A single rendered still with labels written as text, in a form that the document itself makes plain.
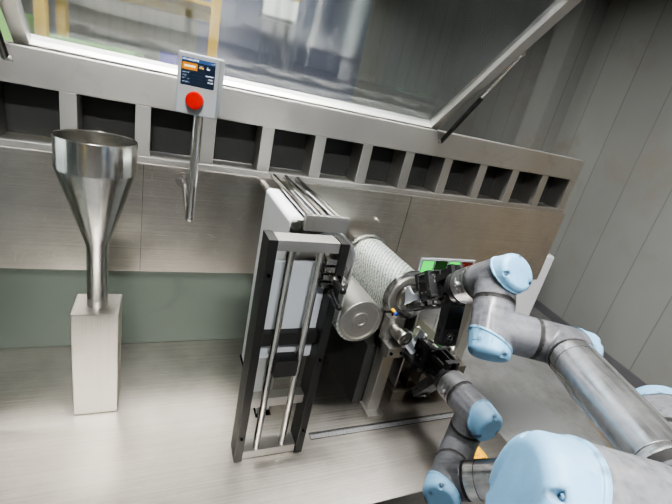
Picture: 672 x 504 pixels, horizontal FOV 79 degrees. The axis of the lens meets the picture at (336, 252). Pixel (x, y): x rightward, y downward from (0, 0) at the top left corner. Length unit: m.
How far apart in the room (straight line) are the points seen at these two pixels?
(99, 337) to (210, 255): 0.37
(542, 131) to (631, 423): 4.57
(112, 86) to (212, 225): 0.40
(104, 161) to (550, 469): 0.78
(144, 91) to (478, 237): 1.18
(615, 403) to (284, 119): 0.94
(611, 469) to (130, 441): 0.92
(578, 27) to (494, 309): 4.54
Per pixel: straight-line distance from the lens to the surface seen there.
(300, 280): 0.81
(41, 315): 1.34
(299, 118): 1.17
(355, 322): 1.05
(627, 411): 0.64
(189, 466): 1.04
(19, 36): 1.15
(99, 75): 1.12
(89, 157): 0.84
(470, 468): 0.94
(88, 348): 1.05
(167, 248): 1.21
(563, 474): 0.42
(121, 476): 1.04
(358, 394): 1.22
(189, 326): 1.34
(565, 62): 5.10
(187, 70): 0.80
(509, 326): 0.78
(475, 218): 1.57
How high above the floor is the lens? 1.70
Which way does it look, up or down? 21 degrees down
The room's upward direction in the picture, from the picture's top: 13 degrees clockwise
